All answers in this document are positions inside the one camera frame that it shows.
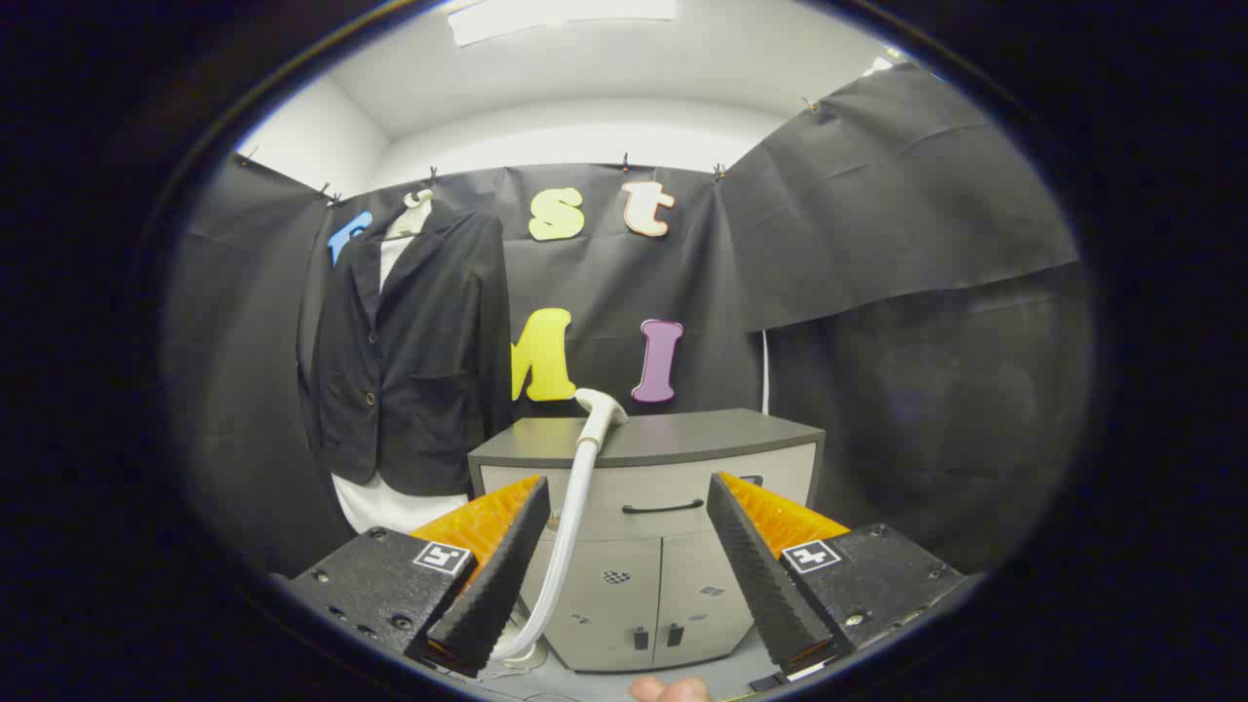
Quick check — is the black suit jacket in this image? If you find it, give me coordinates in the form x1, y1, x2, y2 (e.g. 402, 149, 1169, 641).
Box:
297, 200, 513, 498

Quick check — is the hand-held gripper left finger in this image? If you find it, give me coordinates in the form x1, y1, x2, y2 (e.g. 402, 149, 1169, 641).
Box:
283, 475, 552, 681

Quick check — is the black backdrop cloth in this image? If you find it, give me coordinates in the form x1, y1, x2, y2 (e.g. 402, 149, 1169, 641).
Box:
161, 63, 1093, 586

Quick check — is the long ceiling light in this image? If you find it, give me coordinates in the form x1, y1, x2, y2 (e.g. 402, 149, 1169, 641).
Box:
447, 0, 679, 48

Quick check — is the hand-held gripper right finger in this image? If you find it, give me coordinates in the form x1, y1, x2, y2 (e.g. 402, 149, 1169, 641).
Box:
706, 472, 966, 681

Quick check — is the white shirt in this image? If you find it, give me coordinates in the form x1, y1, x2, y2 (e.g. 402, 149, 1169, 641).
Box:
331, 207, 471, 535

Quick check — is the white garment steamer head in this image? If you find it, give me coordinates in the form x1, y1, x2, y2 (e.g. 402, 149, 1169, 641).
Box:
573, 387, 630, 449

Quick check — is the white garment steamer base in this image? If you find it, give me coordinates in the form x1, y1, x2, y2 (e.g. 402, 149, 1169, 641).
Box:
492, 639, 549, 674

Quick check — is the grey cabinet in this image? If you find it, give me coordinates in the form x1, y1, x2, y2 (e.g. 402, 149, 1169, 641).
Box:
468, 408, 827, 674

